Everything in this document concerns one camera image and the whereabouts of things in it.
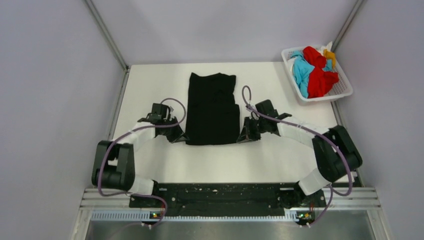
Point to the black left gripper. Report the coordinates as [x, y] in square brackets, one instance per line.
[178, 136]

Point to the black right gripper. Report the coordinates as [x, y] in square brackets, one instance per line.
[247, 135]

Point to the black t-shirt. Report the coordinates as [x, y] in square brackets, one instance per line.
[213, 117]

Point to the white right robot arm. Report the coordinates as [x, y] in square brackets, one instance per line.
[335, 153]

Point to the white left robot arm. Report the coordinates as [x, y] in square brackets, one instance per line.
[114, 161]

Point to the light blue t-shirt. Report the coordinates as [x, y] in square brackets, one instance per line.
[301, 70]

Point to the red t-shirt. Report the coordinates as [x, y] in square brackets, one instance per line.
[323, 77]

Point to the white plastic laundry basket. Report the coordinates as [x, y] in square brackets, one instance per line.
[340, 90]

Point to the white t-shirt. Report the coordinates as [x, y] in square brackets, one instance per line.
[325, 48]

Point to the yellow t-shirt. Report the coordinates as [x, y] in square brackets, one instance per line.
[329, 55]

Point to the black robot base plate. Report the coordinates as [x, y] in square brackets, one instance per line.
[226, 199]

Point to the white slotted cable duct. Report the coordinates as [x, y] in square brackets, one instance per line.
[215, 218]

